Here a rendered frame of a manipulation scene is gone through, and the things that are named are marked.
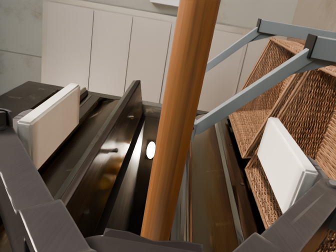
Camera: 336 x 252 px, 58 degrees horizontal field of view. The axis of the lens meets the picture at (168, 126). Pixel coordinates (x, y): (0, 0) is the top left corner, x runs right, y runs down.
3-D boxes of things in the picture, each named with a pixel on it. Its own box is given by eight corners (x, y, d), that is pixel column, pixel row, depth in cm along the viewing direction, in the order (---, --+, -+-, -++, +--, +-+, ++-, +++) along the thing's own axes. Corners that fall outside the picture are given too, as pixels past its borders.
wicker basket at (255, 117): (303, 172, 132) (240, 161, 132) (271, 121, 184) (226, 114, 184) (347, 62, 113) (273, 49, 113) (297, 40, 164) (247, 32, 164)
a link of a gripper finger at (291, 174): (304, 170, 14) (320, 172, 14) (268, 116, 20) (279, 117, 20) (284, 220, 15) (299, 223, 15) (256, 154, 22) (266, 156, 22)
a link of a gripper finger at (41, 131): (32, 177, 15) (17, 175, 15) (79, 124, 22) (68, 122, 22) (31, 123, 14) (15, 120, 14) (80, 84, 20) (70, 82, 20)
